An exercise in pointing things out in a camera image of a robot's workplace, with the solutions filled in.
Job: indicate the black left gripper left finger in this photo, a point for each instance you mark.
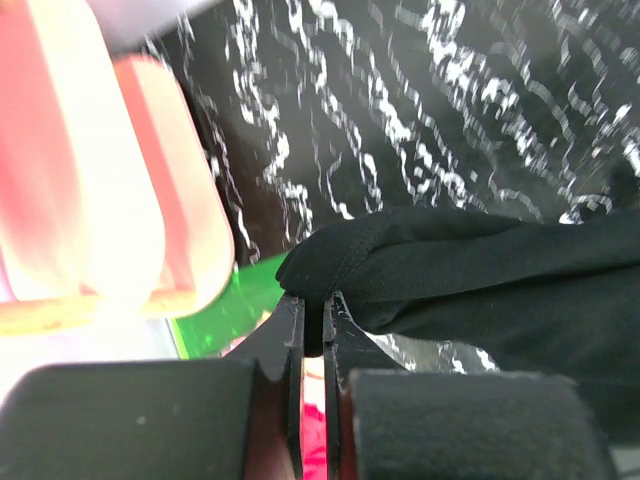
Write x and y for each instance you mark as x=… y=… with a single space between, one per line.
x=261 y=399

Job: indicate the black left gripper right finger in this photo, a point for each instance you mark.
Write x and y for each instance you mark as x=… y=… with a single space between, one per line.
x=346 y=348

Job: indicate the black t shirt flower print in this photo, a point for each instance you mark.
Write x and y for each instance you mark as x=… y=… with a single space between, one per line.
x=553 y=298

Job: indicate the green plastic folder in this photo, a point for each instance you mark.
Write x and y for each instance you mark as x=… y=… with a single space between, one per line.
x=248 y=299

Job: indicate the magenta red t shirt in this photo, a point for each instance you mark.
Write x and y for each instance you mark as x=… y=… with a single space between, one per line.
x=313 y=442

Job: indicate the pink three-tier shelf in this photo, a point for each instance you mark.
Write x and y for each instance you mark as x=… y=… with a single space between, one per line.
x=109 y=211

